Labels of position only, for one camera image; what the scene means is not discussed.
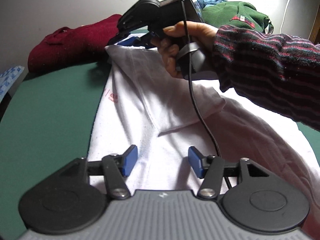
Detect white power cord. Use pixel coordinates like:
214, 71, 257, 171
279, 0, 297, 34

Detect folded dark red sweater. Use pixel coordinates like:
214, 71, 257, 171
28, 14, 121, 75

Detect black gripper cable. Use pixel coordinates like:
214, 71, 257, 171
177, 0, 233, 189

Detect person's right hand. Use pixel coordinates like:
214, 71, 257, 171
151, 21, 219, 79

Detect white polo shirt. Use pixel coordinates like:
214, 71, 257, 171
88, 43, 320, 237

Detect blue white patterned cloth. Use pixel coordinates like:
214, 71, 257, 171
0, 66, 24, 102

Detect blue knit garment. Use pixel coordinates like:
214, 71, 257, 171
194, 0, 227, 10

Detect striped dark sleeve right forearm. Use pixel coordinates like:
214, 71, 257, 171
213, 25, 319, 130

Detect dark green knit sweater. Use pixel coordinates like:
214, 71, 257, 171
202, 1, 274, 34

